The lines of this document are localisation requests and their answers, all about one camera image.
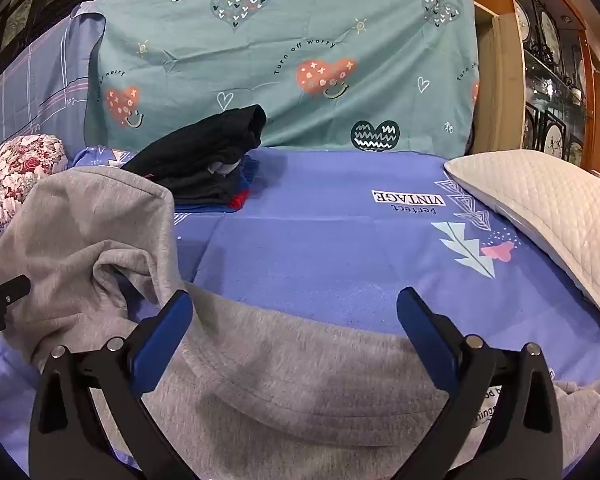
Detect black folded garment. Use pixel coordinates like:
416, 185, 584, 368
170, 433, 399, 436
121, 105, 267, 208

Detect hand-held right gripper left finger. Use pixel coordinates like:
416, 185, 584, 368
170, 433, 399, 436
29, 290, 196, 480

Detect decorative plate on stand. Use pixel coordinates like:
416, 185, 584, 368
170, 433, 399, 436
542, 112, 569, 163
531, 0, 564, 77

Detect white quilted pillow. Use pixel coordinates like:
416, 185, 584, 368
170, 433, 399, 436
444, 150, 600, 338

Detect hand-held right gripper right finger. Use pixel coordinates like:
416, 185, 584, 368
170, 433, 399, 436
396, 287, 563, 480

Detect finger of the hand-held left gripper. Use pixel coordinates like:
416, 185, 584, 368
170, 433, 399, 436
0, 275, 32, 308

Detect teal heart-print sheet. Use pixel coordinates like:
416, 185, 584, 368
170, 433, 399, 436
82, 0, 481, 157

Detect red floral pillow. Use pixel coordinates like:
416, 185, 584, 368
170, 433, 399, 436
0, 134, 70, 253

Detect blue checked cloth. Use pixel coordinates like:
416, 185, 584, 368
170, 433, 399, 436
0, 2, 106, 166

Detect wooden display cabinet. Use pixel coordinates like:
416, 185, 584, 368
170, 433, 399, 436
452, 0, 600, 186

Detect purple printed bed sheet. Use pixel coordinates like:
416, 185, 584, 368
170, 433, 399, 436
0, 145, 600, 480

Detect grey pants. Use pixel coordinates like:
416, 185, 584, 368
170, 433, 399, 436
0, 166, 600, 466

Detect blue folded garment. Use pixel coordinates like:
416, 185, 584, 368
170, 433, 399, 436
172, 155, 262, 214

